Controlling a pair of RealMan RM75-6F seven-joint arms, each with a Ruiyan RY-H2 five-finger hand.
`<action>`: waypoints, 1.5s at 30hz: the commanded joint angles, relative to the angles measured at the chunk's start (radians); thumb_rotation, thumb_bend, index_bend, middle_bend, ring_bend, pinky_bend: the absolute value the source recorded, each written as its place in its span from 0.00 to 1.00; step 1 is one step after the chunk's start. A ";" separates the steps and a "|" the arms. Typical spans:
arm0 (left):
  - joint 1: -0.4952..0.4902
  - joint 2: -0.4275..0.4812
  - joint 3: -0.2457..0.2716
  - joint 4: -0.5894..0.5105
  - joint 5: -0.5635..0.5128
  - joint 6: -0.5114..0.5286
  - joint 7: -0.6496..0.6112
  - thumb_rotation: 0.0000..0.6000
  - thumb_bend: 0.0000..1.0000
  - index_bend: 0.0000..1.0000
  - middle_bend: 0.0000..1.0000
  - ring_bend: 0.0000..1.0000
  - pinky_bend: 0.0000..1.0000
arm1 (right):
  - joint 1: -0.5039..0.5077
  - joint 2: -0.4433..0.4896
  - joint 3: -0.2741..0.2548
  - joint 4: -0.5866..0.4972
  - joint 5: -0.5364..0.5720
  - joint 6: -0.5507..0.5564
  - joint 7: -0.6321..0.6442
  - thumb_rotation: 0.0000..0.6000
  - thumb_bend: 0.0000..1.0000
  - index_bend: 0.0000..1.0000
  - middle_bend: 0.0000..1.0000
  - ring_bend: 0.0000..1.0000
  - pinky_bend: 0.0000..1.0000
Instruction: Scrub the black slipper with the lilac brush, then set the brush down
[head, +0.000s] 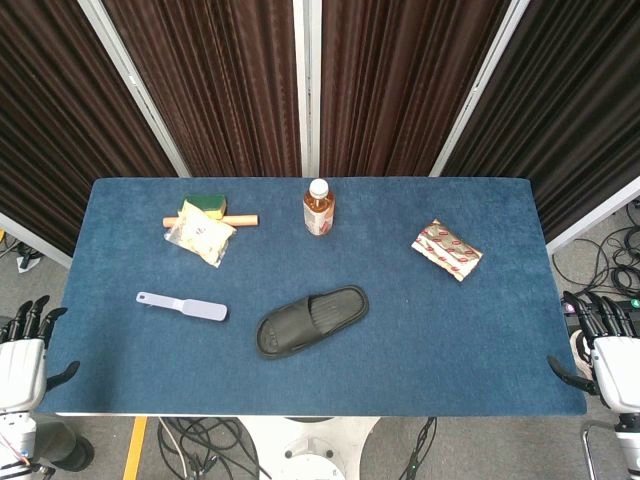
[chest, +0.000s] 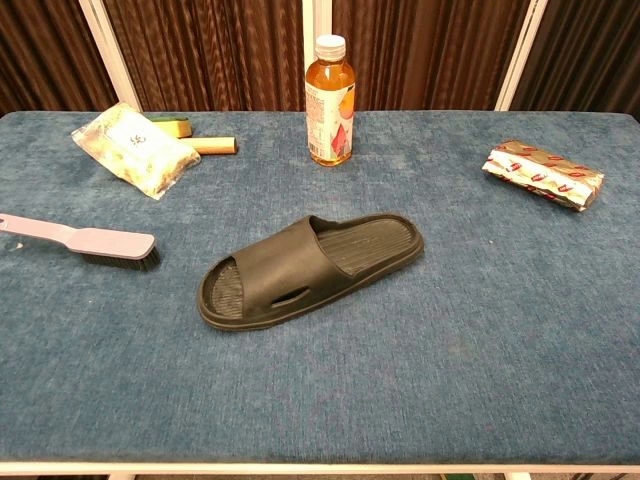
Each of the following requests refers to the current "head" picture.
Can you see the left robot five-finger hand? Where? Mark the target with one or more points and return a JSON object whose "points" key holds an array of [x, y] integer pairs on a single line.
{"points": [[20, 370]]}

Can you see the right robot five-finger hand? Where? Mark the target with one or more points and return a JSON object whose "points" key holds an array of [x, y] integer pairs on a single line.
{"points": [[617, 370]]}

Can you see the lavender brush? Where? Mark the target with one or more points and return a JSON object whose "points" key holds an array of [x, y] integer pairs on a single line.
{"points": [[200, 307]]}

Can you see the black slipper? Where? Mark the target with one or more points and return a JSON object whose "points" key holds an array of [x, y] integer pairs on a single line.
{"points": [[295, 327]]}

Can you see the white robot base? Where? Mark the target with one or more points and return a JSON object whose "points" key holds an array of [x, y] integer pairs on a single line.
{"points": [[310, 445]]}

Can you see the black power strip coloured buttons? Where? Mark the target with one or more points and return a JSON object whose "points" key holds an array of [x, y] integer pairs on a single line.
{"points": [[632, 303]]}

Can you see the black round floor object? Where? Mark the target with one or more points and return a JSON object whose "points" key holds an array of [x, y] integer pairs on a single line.
{"points": [[65, 447]]}

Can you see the yellow floor tape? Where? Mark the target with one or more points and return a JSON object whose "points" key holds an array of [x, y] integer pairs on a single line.
{"points": [[135, 447]]}

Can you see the gold red snack packet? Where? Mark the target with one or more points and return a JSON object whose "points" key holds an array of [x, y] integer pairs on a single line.
{"points": [[447, 250]]}

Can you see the blue table mat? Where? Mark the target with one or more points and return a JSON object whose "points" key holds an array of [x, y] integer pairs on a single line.
{"points": [[400, 350]]}

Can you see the clear bag yellow snacks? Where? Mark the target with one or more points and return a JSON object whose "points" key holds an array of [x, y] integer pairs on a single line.
{"points": [[200, 232]]}

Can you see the dark brown curtain panel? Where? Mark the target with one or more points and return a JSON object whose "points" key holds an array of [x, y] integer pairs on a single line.
{"points": [[400, 85], [565, 110], [55, 125], [220, 85]]}

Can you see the green yellow sponge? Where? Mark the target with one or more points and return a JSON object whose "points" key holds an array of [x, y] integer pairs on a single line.
{"points": [[210, 202]]}

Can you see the orange wooden stick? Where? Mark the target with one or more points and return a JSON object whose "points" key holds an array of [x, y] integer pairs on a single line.
{"points": [[245, 219]]}

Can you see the tea bottle white cap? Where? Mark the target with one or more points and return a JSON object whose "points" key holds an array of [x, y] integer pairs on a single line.
{"points": [[318, 212]]}

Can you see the chrome metal tube frame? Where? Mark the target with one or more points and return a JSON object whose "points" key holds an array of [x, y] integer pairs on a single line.
{"points": [[590, 445]]}

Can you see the white partition frame rail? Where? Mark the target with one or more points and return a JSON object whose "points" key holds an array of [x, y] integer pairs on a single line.
{"points": [[595, 215], [35, 240]]}

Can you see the white partition frame post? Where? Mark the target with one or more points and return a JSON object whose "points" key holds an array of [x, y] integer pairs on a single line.
{"points": [[480, 85], [307, 85], [132, 85]]}

